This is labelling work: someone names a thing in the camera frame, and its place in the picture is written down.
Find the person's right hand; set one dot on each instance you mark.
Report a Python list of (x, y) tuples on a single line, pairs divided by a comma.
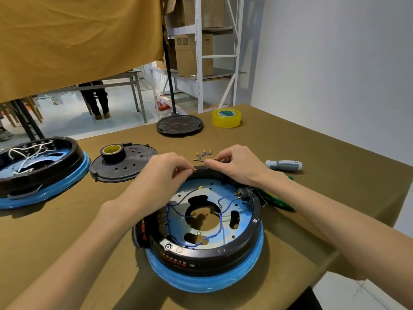
[(245, 164)]

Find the person's left hand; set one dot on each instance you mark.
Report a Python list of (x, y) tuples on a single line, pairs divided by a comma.
[(155, 180)]

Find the person's left thumb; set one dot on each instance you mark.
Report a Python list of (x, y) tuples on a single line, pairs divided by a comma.
[(185, 174)]

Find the person's right thumb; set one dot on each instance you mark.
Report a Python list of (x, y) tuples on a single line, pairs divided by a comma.
[(213, 163)]

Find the person's left forearm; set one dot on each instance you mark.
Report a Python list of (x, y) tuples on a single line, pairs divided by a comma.
[(87, 255)]

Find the person's right forearm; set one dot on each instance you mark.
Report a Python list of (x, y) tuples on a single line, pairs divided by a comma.
[(338, 222)]

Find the black power socket brass pins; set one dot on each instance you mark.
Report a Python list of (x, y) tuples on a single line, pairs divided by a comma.
[(245, 194)]

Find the black stand with round base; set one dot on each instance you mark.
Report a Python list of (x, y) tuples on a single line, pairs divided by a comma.
[(179, 125)]

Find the black round perforated cover plate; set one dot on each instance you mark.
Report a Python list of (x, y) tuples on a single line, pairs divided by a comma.
[(135, 166)]

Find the red package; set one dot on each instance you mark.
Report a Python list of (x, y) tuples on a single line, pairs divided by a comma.
[(163, 105)]

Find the black tape roll yellow core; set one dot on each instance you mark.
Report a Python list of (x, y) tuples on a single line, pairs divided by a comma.
[(113, 154)]

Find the white metal shelving rack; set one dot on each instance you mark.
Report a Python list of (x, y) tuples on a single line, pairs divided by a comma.
[(199, 61)]

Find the grey metal table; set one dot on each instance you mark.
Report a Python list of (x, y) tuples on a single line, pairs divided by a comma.
[(135, 80)]

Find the olive table cloth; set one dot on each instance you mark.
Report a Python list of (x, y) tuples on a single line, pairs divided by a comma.
[(322, 151)]

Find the tall printed cardboard box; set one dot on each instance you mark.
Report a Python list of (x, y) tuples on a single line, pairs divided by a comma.
[(190, 54)]

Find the small dark cardboard box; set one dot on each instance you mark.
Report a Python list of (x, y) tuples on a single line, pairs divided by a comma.
[(163, 61)]

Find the plain wide cardboard box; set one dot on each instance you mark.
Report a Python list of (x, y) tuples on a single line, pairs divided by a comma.
[(206, 11)]

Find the black trousers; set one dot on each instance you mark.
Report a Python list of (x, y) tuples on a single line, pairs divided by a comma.
[(305, 301)]

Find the wooden chair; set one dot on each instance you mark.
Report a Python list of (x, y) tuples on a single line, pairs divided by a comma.
[(34, 108)]

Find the black tripod legs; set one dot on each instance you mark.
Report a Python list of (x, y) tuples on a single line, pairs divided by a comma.
[(27, 121)]

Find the mustard fabric curtain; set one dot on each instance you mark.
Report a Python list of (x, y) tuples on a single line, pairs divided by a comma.
[(74, 38)]

